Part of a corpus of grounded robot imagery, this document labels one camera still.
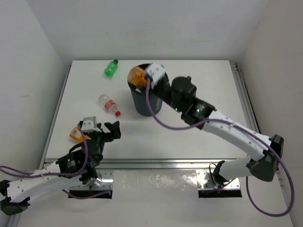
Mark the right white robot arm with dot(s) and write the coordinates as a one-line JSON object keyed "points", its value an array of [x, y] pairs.
{"points": [[262, 152]]}

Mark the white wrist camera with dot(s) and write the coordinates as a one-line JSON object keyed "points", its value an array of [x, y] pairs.
{"points": [[155, 72], [89, 124]]}

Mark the orange bottle barcode label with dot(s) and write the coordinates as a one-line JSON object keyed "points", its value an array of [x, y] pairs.
{"points": [[76, 135]]}

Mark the orange bottle brown cap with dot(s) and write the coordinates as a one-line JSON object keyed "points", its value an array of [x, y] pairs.
{"points": [[137, 76]]}

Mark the aluminium frame rail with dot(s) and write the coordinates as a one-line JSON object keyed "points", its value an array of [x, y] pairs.
{"points": [[154, 168]]}

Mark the clear bottle red label left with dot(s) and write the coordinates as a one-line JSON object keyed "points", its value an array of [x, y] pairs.
{"points": [[109, 105]]}

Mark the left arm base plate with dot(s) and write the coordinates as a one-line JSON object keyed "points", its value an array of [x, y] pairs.
{"points": [[100, 188]]}

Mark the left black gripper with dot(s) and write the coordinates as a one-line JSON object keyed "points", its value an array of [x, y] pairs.
{"points": [[102, 133]]}

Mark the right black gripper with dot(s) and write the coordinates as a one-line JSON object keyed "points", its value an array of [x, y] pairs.
{"points": [[165, 80]]}

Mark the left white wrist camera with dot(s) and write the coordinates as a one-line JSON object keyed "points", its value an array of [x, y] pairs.
{"points": [[89, 124]]}

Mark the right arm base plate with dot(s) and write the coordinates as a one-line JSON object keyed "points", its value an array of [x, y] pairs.
{"points": [[208, 188]]}

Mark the black plastic waste bin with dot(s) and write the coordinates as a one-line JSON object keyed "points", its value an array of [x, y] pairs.
{"points": [[139, 98]]}

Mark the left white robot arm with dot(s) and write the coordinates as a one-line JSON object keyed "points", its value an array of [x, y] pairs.
{"points": [[76, 168]]}

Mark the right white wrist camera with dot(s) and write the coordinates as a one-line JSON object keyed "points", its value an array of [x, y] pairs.
{"points": [[155, 72]]}

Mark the green plastic bottle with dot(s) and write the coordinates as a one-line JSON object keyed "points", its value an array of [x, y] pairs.
{"points": [[111, 68]]}

